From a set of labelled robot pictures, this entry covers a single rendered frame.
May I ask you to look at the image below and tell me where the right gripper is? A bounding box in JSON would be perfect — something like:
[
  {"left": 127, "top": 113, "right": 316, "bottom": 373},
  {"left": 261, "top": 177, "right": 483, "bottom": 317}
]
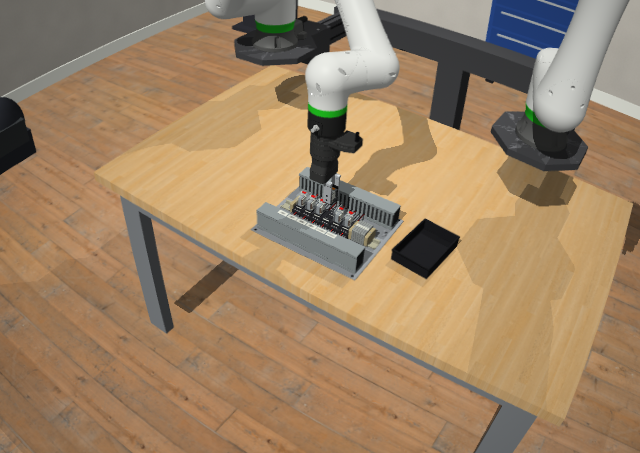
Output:
[{"left": 307, "top": 109, "right": 363, "bottom": 204}]

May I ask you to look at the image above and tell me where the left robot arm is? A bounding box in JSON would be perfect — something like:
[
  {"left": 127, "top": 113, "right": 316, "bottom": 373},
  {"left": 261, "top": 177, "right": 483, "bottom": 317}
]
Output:
[{"left": 515, "top": 0, "right": 630, "bottom": 152}]

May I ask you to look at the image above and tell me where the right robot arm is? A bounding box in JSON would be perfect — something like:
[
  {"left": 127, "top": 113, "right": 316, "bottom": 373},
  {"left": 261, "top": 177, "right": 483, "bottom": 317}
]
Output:
[{"left": 205, "top": 0, "right": 399, "bottom": 118}]

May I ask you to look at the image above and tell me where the grey relay panel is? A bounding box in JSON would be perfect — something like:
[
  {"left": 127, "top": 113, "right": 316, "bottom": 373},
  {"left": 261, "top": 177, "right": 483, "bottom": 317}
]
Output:
[{"left": 250, "top": 167, "right": 404, "bottom": 280}]

